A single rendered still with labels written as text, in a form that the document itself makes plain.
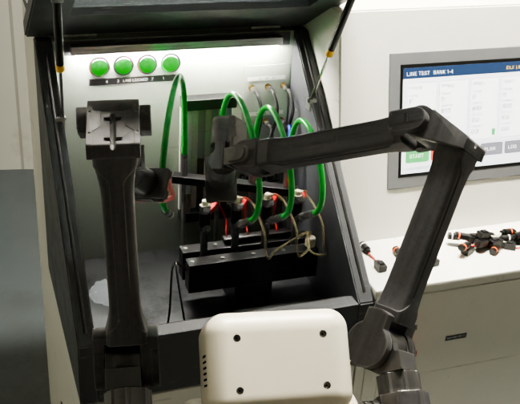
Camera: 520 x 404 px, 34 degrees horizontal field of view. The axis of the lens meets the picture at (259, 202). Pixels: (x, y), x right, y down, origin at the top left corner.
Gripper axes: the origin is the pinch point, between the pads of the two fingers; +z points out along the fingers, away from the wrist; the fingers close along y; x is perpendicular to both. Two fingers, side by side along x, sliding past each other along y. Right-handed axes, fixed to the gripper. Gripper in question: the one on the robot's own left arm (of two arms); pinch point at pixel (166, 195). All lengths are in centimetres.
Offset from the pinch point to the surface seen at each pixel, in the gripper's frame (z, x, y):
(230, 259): 31.4, 6.3, -2.4
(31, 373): 111, 36, 110
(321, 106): 35, -35, -20
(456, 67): 45, -50, -51
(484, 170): 66, -29, -56
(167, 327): 12.1, 26.8, 1.1
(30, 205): 179, -48, 183
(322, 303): 34.5, 15.0, -26.5
